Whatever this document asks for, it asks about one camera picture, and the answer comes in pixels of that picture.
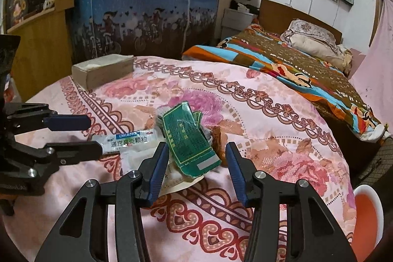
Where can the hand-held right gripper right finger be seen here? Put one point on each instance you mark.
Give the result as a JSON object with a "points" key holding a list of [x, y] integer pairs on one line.
{"points": [[236, 176]]}

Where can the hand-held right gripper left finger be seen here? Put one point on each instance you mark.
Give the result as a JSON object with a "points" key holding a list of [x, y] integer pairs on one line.
{"points": [[158, 170]]}

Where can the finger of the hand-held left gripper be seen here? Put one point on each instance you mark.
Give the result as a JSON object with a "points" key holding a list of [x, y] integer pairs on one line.
{"points": [[79, 153], [70, 123]]}

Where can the white sachet with blue label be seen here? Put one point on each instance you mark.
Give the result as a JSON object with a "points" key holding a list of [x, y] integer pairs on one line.
{"points": [[129, 140]]}

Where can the brown paper bag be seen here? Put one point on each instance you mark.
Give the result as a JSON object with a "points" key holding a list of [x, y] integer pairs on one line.
{"points": [[217, 139]]}

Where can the green printed packet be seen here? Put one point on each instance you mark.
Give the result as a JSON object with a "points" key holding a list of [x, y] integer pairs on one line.
{"points": [[187, 139]]}

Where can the orange basin with white rim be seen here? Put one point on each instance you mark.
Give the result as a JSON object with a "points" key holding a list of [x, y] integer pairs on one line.
{"points": [[367, 219]]}

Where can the pink floral blanket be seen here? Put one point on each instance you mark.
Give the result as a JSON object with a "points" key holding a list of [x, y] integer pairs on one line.
{"points": [[261, 127]]}

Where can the stack of beige tissue paper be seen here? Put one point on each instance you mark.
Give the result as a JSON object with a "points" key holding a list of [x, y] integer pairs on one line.
{"points": [[104, 70]]}

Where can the wooden cabinet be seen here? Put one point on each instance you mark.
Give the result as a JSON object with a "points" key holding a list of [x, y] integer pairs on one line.
{"points": [[43, 53]]}

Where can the colourful patterned bedspread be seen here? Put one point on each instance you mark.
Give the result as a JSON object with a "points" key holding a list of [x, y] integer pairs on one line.
{"points": [[276, 65]]}

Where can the framed picture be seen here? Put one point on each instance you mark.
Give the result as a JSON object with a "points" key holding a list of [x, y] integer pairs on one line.
{"points": [[20, 8]]}

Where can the checkered suitcase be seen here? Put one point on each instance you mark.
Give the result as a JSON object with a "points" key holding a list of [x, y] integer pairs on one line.
{"points": [[380, 159]]}

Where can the white nightstand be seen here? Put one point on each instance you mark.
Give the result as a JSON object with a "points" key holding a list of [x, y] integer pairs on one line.
{"points": [[238, 24]]}

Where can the cream pillow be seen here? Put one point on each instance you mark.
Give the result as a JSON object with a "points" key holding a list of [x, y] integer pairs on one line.
{"points": [[319, 48]]}

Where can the dark items on nightstand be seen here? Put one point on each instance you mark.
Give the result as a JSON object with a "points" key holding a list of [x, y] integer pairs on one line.
{"points": [[245, 8]]}

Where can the wooden bed headboard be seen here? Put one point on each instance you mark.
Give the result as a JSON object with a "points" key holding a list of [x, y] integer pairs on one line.
{"points": [[276, 12]]}

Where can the pink hanging sheet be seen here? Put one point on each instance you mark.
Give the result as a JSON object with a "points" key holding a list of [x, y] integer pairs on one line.
{"points": [[376, 65]]}

